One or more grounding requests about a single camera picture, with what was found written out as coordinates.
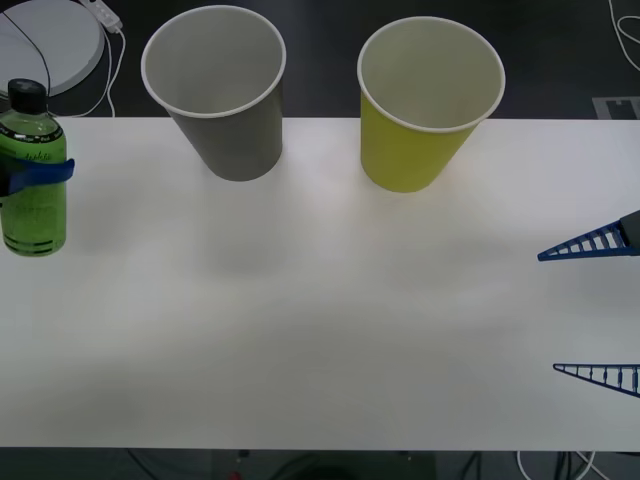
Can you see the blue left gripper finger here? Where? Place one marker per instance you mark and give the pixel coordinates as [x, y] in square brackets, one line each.
[45, 172]

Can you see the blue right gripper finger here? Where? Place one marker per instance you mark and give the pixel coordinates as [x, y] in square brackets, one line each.
[631, 380]
[627, 235]

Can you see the green bottle with black cap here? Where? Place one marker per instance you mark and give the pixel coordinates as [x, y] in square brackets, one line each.
[35, 220]

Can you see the grey floor plate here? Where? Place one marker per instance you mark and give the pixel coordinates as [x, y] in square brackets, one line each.
[617, 107]

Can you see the pale grey round base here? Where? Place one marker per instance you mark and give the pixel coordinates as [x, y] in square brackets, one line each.
[70, 45]

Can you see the white power strip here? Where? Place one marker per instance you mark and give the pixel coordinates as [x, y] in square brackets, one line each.
[107, 12]

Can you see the grey waste bin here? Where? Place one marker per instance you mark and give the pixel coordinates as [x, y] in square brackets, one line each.
[240, 145]

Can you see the yellow-green waste bin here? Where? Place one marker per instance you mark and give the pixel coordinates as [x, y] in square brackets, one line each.
[405, 155]

